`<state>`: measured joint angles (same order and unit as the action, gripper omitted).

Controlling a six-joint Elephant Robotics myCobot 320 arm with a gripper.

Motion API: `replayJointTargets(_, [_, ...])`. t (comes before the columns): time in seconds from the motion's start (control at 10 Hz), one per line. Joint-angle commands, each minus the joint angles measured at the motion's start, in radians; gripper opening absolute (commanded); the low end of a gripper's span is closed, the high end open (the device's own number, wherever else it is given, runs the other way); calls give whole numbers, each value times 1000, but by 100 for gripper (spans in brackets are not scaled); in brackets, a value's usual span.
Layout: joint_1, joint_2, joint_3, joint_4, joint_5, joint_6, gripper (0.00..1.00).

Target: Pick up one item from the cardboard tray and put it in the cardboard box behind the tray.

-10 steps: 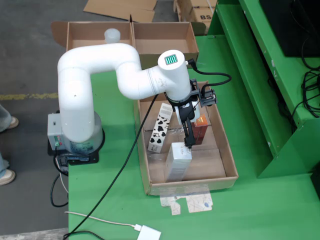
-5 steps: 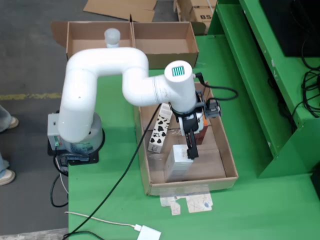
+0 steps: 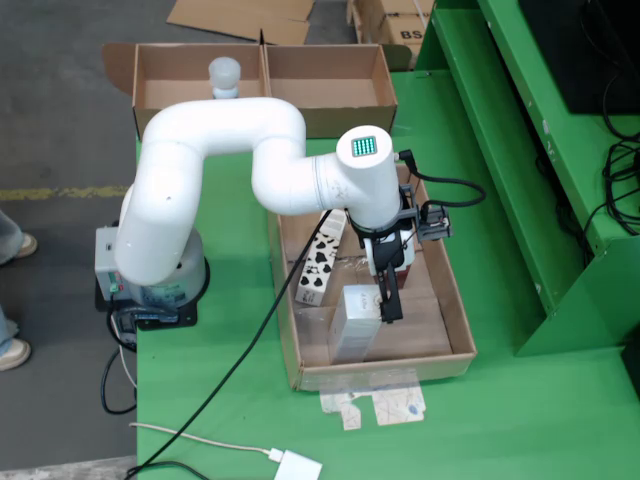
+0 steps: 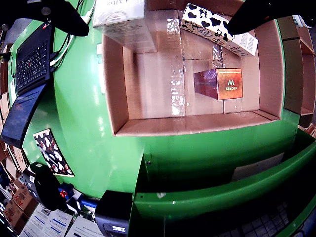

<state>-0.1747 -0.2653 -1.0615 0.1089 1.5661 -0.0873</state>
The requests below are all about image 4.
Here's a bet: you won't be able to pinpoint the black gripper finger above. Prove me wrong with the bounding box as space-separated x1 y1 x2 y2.
226 0 316 36
0 0 90 37

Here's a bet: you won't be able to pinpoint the tall white cosmetic box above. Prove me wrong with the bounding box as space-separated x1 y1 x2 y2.
92 0 158 54

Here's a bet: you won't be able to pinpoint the open brown cardboard box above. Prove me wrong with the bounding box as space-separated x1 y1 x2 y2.
282 38 316 129
276 15 316 56

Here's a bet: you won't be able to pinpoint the red orange product box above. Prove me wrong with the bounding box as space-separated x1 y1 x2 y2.
194 68 244 101

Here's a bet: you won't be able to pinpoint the shallow cardboard tray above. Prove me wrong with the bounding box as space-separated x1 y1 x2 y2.
102 0 284 137

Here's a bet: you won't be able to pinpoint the red printed cardboard box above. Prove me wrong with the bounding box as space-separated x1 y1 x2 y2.
11 182 38 212

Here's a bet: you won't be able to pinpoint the white bottle teal label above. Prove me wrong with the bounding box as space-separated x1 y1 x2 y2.
292 14 316 28

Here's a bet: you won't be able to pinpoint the black laptop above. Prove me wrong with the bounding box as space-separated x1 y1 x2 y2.
0 21 59 149

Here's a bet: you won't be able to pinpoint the cow print carton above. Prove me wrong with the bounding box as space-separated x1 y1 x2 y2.
180 2 259 58

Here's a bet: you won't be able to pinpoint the black white patterned card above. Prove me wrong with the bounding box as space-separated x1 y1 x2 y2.
33 128 75 178

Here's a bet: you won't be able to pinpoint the green metal shelf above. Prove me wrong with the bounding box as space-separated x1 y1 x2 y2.
128 128 316 237

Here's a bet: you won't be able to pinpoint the printed paper sheets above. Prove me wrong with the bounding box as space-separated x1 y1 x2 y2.
19 203 104 237

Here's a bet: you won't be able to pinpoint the black label printer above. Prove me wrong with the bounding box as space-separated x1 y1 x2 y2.
95 190 134 237

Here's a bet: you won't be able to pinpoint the long black cable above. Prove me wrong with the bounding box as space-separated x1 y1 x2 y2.
53 33 75 72

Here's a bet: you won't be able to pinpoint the white usb cable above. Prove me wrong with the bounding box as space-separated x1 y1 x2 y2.
49 0 97 69

